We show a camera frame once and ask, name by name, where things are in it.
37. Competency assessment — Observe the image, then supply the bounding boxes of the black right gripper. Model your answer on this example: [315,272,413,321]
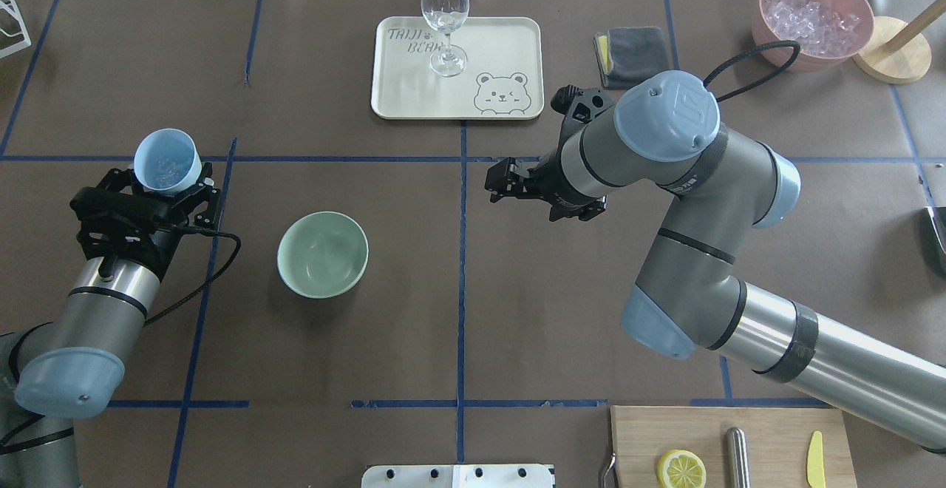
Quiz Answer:
[484,86,614,222]

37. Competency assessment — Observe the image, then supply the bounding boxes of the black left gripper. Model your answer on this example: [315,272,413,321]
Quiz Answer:
[70,162,222,271]

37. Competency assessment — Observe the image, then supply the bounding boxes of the light blue cup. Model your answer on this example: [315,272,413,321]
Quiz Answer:
[133,128,202,196]

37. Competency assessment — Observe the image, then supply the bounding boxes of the green bowl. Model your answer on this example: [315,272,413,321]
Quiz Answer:
[276,211,370,299]

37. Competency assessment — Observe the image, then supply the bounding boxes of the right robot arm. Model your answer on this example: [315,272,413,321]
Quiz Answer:
[484,70,945,454]

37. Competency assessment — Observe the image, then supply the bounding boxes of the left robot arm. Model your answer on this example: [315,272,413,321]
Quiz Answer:
[2,162,220,487]

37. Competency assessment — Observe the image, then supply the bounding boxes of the pink bowl of ice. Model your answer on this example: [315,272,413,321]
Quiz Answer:
[752,0,874,72]

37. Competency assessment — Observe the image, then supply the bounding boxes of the cream bear tray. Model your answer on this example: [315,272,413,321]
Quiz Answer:
[371,16,545,121]

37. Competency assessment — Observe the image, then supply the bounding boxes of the grey yellow folded cloth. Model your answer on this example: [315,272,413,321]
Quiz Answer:
[593,27,671,89]

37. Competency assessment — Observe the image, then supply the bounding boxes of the clear wine glass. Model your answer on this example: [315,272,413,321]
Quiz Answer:
[421,0,469,78]

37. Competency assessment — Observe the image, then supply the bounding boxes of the lemon half slice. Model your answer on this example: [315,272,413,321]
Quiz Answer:
[656,449,707,487]

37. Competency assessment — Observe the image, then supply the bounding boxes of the steel muddler black cap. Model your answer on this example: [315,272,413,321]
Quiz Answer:
[726,427,751,487]

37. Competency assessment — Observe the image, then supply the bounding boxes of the wooden cutting board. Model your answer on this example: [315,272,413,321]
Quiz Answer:
[610,405,860,488]

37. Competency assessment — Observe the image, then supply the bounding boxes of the wooden stand with base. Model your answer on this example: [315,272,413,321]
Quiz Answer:
[854,0,945,84]

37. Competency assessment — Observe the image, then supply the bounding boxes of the yellow plastic knife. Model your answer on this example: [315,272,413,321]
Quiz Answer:
[806,430,826,488]

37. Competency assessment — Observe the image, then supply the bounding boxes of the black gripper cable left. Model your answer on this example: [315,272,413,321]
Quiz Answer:
[144,226,242,326]

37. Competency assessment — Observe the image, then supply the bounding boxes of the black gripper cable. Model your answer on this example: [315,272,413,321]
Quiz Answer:
[144,226,242,326]
[702,40,802,104]

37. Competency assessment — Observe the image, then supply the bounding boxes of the white wire cup rack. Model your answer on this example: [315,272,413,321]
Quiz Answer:
[1,0,33,58]

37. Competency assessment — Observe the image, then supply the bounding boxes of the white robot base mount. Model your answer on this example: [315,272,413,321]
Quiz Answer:
[361,462,557,487]

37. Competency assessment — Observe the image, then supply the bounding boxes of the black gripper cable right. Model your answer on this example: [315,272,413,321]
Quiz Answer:
[702,40,802,104]

